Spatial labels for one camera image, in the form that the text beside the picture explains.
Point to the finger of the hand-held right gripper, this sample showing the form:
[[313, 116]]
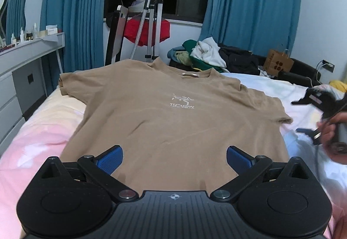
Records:
[[301, 100], [307, 132]]

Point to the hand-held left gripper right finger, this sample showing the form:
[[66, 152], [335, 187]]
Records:
[[238, 159]]

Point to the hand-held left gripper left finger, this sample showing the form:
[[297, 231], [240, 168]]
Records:
[[110, 160]]

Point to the tan t-shirt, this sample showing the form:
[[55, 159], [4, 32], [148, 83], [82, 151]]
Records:
[[176, 125]]

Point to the pile of clothes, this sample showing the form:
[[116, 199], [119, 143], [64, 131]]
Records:
[[189, 45]]

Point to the person's right hand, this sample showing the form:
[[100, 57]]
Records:
[[329, 132]]

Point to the yellow cloth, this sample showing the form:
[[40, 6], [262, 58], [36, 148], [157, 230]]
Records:
[[338, 85]]

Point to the black bench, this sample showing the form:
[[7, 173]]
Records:
[[301, 71]]

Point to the brown paper bag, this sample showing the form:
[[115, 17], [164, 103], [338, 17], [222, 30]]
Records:
[[278, 63]]

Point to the black garment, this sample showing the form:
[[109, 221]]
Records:
[[238, 59]]

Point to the bed with white pink sheet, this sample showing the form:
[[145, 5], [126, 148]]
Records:
[[35, 130]]

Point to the white garment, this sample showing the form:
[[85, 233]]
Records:
[[207, 50]]

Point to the blue curtain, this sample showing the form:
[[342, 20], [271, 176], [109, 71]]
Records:
[[76, 11], [252, 6]]

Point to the yellow-green cloth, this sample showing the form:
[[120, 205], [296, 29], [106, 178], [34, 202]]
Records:
[[183, 58]]

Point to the black and white chair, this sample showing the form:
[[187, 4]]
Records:
[[115, 35]]

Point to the light blue cloth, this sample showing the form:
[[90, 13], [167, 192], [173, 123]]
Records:
[[173, 50]]

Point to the red cloth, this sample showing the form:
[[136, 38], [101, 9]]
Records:
[[135, 31]]

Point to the grey dresser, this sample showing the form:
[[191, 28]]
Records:
[[16, 65]]

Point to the small box on dresser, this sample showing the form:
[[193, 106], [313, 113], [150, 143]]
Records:
[[51, 30]]

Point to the small white bottle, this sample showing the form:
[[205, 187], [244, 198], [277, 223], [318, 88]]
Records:
[[22, 35]]

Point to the wall outlet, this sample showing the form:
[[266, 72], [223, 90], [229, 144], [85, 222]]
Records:
[[328, 66]]

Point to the wavy wall mirror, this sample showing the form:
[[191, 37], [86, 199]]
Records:
[[13, 17]]

